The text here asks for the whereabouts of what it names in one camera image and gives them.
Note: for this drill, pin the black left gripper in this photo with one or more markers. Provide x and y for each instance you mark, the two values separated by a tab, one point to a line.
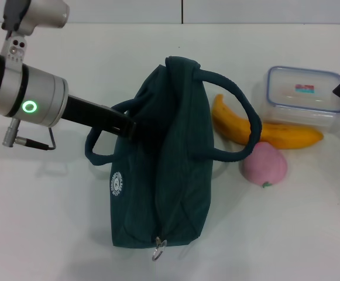
99	118

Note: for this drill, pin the dark teal fabric bag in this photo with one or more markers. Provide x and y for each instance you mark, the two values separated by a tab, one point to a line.
181	175

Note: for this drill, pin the yellow banana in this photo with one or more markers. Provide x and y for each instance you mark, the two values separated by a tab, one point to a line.
289	137

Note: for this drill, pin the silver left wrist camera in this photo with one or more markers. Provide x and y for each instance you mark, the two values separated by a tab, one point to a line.
15	51

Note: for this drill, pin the pink peach toy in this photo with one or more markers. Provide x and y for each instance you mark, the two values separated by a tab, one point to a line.
263	168

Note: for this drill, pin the clear blue-rimmed lunch box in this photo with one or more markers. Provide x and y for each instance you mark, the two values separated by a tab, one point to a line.
304	102

